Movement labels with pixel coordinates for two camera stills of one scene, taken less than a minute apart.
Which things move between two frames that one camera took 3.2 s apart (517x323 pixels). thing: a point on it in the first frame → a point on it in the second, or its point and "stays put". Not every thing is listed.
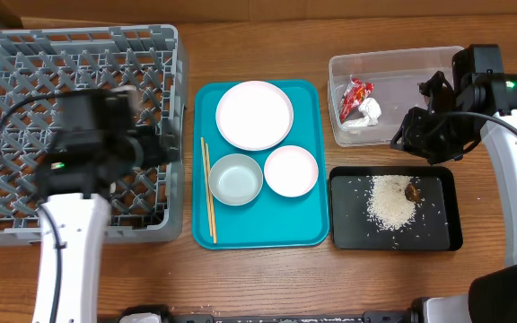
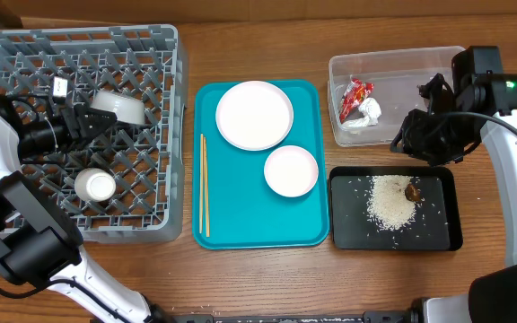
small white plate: x=291 y=170 stays put
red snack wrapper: x=354 y=92 stays put
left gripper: x=155 y=155 → x=81 y=126
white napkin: x=372 y=113 stays put
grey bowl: x=235 y=179 → x=127 y=109
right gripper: x=420 y=131 stays put
